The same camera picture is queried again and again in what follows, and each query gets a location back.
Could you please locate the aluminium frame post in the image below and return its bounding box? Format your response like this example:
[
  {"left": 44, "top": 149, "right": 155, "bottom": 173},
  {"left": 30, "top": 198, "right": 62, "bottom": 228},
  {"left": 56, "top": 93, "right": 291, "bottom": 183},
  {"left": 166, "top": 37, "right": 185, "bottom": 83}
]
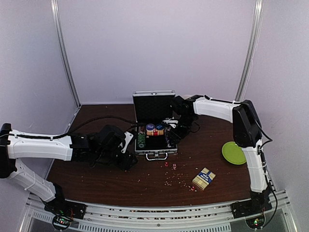
[
  {"left": 50, "top": 0, "right": 81, "bottom": 107},
  {"left": 235, "top": 0, "right": 264, "bottom": 102}
]

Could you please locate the left aluminium frame post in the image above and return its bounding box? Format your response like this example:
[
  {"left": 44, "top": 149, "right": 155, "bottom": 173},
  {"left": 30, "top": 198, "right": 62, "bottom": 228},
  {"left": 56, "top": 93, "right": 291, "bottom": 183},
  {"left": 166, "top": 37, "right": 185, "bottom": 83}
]
[{"left": 50, "top": 0, "right": 81, "bottom": 107}]

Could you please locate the blue small blind button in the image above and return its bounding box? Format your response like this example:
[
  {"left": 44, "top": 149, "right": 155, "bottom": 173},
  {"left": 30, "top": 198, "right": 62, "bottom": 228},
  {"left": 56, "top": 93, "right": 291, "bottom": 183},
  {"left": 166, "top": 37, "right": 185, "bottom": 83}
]
[{"left": 155, "top": 124, "right": 164, "bottom": 131}]

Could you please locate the blue playing card box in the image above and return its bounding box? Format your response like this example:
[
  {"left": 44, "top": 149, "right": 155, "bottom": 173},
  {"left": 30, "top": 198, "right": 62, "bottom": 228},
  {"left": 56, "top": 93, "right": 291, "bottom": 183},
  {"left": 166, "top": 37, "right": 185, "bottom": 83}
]
[{"left": 192, "top": 168, "right": 216, "bottom": 190}]

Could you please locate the left poker chip row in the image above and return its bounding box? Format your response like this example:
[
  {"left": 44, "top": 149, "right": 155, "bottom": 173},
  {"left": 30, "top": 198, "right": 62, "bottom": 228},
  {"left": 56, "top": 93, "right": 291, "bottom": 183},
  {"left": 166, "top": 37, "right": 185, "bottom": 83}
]
[{"left": 137, "top": 126, "right": 146, "bottom": 148}]

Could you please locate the aluminium poker chip case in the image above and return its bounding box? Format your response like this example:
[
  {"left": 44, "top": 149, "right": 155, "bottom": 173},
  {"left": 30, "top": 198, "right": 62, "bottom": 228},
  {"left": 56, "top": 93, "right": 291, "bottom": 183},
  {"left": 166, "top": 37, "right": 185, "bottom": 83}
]
[{"left": 132, "top": 90, "right": 178, "bottom": 161}]

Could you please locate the right aluminium frame post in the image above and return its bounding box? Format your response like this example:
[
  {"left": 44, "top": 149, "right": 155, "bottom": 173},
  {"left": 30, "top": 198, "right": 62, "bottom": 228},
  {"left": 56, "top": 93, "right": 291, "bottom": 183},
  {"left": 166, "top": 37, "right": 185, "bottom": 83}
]
[{"left": 235, "top": 0, "right": 264, "bottom": 102}]

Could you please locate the green plate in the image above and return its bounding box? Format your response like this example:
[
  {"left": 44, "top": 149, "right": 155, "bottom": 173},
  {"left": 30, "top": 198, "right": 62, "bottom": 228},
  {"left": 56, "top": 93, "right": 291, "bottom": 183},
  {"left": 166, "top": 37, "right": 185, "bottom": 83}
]
[{"left": 222, "top": 141, "right": 246, "bottom": 165}]

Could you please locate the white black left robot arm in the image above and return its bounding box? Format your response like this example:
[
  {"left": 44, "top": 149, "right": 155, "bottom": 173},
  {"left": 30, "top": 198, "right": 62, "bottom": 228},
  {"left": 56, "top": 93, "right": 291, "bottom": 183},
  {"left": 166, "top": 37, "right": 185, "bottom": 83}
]
[{"left": 0, "top": 123, "right": 138, "bottom": 215}]

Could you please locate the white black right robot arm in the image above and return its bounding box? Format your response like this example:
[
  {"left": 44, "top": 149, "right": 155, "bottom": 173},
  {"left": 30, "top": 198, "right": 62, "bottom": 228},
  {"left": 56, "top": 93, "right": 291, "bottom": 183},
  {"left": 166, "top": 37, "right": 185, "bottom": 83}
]
[{"left": 167, "top": 95, "right": 272, "bottom": 218}]

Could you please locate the cream ceramic mug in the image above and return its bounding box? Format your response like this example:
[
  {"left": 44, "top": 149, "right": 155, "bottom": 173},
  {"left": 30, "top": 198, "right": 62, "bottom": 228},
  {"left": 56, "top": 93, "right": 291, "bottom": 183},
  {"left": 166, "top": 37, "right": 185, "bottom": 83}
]
[{"left": 182, "top": 95, "right": 192, "bottom": 99}]

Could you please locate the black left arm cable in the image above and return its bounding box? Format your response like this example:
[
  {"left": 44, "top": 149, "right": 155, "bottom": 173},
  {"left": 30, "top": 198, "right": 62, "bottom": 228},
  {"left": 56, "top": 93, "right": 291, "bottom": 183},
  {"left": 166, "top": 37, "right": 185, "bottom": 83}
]
[{"left": 0, "top": 116, "right": 145, "bottom": 141}]

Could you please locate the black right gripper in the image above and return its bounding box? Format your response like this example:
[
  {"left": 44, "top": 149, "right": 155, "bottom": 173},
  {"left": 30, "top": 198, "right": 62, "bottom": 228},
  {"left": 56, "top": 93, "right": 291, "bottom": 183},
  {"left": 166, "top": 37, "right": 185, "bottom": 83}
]
[{"left": 168, "top": 114, "right": 196, "bottom": 146}]

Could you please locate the front aluminium rail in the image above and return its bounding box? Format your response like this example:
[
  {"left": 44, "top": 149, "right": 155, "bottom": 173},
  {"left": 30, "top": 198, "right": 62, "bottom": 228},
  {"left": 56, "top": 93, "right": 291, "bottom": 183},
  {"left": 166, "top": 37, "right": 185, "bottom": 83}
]
[{"left": 24, "top": 190, "right": 290, "bottom": 232}]

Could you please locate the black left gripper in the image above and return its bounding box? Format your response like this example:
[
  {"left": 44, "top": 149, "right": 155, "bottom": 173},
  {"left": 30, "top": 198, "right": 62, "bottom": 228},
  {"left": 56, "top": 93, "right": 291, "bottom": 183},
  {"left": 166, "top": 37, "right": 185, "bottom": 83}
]
[{"left": 95, "top": 148, "right": 138, "bottom": 171}]

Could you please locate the purple small blind button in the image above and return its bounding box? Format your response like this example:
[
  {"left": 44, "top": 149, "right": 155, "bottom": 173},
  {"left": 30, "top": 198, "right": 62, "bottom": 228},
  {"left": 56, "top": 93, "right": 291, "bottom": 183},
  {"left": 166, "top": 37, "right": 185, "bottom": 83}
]
[{"left": 146, "top": 124, "right": 155, "bottom": 131}]

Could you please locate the poker chip row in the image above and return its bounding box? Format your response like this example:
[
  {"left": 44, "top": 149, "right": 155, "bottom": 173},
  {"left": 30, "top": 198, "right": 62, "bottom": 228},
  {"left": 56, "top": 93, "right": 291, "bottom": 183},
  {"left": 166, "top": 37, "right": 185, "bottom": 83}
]
[
  {"left": 165, "top": 130, "right": 173, "bottom": 148},
  {"left": 137, "top": 126, "right": 146, "bottom": 148}
]

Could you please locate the right poker chip row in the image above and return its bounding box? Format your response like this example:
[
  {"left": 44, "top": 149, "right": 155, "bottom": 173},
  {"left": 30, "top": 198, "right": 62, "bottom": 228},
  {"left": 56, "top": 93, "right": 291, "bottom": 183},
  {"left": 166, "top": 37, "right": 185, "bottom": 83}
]
[{"left": 165, "top": 130, "right": 173, "bottom": 148}]

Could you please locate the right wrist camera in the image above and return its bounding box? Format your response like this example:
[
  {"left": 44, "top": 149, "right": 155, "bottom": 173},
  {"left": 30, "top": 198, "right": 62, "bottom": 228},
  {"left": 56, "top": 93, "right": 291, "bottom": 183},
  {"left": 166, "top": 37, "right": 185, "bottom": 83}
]
[{"left": 163, "top": 118, "right": 179, "bottom": 128}]

